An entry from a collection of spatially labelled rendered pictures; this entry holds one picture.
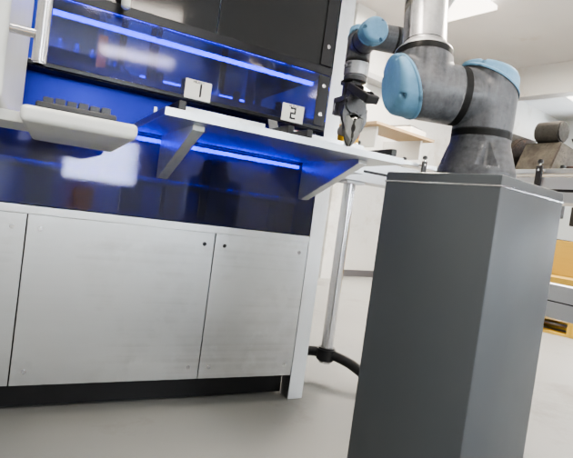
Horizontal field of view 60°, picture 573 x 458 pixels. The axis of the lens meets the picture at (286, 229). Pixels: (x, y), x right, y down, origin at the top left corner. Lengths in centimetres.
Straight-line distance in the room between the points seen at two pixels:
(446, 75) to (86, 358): 125
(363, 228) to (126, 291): 487
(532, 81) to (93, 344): 681
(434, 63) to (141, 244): 100
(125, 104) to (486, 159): 109
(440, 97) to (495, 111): 11
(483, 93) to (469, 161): 13
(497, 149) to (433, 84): 17
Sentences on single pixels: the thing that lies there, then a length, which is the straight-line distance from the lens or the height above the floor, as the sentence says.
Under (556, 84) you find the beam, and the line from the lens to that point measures 746.
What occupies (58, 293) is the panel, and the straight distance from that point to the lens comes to 157.
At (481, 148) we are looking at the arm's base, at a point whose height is 85.
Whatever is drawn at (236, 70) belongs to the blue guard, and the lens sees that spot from 169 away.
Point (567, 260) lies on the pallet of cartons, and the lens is 488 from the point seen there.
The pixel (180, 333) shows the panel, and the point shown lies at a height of 24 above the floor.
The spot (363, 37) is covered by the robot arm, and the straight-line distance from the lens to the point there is 148.
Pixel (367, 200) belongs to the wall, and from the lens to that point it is 623.
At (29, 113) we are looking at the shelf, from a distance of 99.
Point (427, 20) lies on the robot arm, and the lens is 107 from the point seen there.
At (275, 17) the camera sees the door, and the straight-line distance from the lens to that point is 180.
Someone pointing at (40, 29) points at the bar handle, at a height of 94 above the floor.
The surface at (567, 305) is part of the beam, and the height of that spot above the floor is 49.
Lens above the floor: 68
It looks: 2 degrees down
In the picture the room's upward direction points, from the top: 8 degrees clockwise
